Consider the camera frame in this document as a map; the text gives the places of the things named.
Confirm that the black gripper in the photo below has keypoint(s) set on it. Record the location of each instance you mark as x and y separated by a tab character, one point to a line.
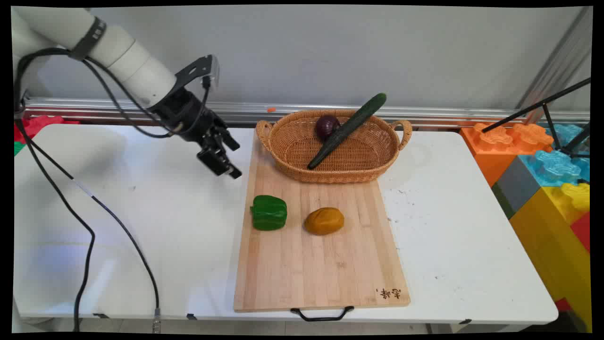
186	113

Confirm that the dark green cucumber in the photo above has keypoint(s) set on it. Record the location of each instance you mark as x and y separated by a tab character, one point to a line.
347	130

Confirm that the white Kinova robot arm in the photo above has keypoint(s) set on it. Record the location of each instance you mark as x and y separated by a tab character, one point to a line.
127	56

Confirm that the green bell pepper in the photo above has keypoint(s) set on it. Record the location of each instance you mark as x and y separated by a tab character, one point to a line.
269	213

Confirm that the purple red onion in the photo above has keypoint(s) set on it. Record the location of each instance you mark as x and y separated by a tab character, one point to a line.
324	126

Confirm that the brown potato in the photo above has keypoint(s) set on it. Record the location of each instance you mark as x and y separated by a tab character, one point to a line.
324	221

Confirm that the woven wicker basket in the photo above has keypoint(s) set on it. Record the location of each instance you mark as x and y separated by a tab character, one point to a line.
358	160

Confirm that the wooden cutting board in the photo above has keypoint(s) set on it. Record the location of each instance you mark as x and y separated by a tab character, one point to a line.
321	264

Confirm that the red foam block behind table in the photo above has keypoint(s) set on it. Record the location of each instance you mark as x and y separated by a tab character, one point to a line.
40	123

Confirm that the green foam building block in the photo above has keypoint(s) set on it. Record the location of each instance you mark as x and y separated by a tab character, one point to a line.
18	147

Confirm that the orange foam building block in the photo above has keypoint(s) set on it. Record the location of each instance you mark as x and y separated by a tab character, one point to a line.
495	146

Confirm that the grey foam building block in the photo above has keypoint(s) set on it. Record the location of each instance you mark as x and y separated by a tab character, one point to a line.
516	188

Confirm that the black tripod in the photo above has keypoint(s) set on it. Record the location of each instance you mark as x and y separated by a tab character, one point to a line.
549	101

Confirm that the blue foam building block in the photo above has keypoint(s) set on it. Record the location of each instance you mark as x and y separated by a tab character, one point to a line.
554	167

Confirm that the red foam block beside yellow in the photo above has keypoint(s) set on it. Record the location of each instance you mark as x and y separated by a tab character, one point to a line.
583	231

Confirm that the aluminium wall rail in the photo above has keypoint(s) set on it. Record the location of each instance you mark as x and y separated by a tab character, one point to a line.
292	113

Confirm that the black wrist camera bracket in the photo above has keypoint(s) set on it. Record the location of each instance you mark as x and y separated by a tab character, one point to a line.
196	72

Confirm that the slanted aluminium frame post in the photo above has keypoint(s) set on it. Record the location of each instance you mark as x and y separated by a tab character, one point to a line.
561	61

